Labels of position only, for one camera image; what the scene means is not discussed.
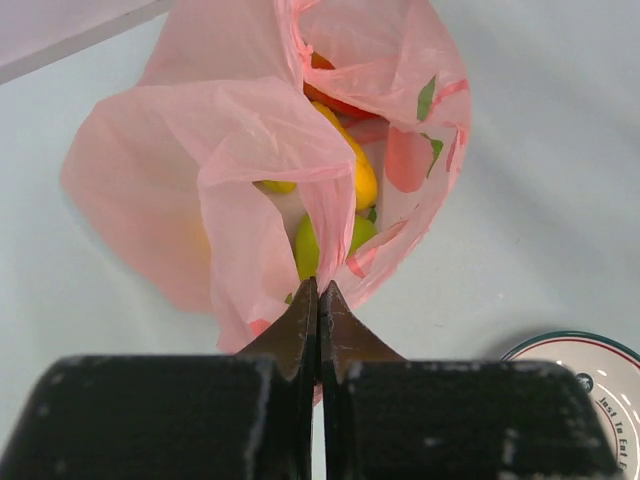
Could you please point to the yellow fake fruit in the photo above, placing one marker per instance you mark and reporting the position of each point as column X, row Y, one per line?
column 365, row 183

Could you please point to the yellow fake banana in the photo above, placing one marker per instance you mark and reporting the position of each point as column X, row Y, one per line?
column 278, row 187

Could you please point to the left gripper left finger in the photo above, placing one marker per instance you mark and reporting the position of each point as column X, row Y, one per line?
column 241, row 416

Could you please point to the pink plastic bag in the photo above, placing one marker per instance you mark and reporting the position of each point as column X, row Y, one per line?
column 167, row 171

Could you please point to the red fake fruit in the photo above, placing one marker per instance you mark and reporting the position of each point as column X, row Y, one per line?
column 312, row 93

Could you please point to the white printed plate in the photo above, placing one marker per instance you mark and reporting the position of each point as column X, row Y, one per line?
column 609, row 372

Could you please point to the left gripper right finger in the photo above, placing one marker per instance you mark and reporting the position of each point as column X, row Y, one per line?
column 387, row 417

